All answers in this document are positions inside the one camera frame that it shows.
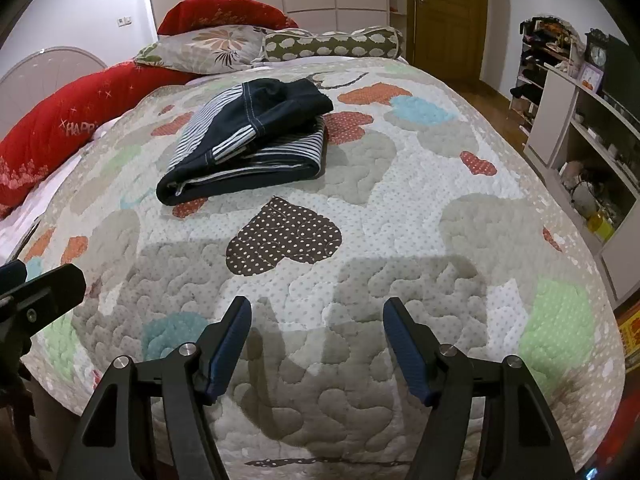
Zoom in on olive dotted bolster pillow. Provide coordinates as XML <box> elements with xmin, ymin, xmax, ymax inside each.
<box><xmin>257</xmin><ymin>26</ymin><xmax>404</xmax><ymax>62</ymax></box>

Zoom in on white shelf unit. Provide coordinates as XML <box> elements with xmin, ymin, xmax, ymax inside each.
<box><xmin>510</xmin><ymin>15</ymin><xmax>639</xmax><ymax>308</ymax></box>

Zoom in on navy striped child pants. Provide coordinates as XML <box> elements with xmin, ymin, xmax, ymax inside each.
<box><xmin>156</xmin><ymin>78</ymin><xmax>333</xmax><ymax>206</ymax></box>

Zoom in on red back pillow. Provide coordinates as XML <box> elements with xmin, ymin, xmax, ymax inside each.
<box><xmin>157</xmin><ymin>0</ymin><xmax>298</xmax><ymax>36</ymax></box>

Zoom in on grey floral pillow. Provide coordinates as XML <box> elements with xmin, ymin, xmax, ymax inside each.
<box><xmin>134</xmin><ymin>25</ymin><xmax>271</xmax><ymax>75</ymax></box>

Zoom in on white bed sheet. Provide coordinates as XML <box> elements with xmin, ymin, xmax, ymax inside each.
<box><xmin>0</xmin><ymin>117</ymin><xmax>119</xmax><ymax>264</ymax></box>

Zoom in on rounded beige headboard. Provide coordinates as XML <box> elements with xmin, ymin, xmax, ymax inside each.
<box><xmin>0</xmin><ymin>47</ymin><xmax>107</xmax><ymax>139</ymax></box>

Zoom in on black television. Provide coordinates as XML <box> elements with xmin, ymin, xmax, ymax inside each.
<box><xmin>601</xmin><ymin>35</ymin><xmax>640</xmax><ymax>118</ymax></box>

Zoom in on wall power socket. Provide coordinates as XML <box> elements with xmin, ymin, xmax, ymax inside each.
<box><xmin>117</xmin><ymin>16</ymin><xmax>131</xmax><ymax>27</ymax></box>

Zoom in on black mantel clock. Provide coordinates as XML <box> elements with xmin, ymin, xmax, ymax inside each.
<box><xmin>585</xmin><ymin>28</ymin><xmax>608</xmax><ymax>70</ymax></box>

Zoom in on brown wooden door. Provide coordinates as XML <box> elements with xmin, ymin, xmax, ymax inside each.
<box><xmin>413</xmin><ymin>0</ymin><xmax>488</xmax><ymax>82</ymax></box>

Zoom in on long red pillow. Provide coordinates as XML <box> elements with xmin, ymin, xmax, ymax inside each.
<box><xmin>0</xmin><ymin>61</ymin><xmax>196</xmax><ymax>217</ymax></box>

